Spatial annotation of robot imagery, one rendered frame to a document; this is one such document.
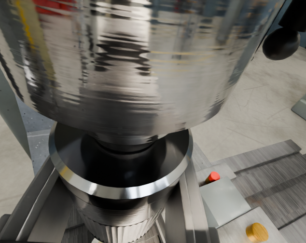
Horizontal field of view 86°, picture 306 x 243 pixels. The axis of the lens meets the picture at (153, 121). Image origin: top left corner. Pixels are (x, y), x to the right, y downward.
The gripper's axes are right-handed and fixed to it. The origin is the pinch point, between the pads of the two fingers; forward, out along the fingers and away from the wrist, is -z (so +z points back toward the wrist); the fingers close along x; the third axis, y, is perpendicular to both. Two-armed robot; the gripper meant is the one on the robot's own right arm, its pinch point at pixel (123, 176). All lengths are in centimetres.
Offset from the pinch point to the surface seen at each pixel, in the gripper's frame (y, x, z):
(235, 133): 121, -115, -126
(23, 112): 21.8, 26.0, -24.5
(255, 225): 16.5, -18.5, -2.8
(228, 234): 18.3, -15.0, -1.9
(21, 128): 32, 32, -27
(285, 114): 120, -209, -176
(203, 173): 18.3, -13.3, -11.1
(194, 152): 22.2, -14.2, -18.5
